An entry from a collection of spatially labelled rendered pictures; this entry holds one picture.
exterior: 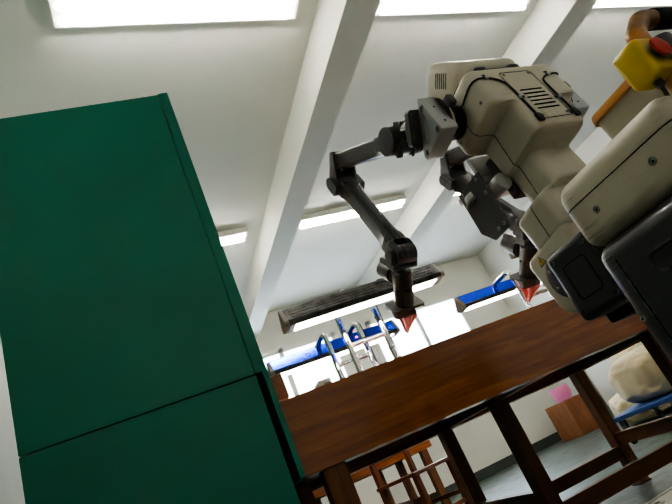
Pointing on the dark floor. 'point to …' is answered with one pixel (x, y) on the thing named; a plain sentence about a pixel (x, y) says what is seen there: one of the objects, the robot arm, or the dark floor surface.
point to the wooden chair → (418, 481)
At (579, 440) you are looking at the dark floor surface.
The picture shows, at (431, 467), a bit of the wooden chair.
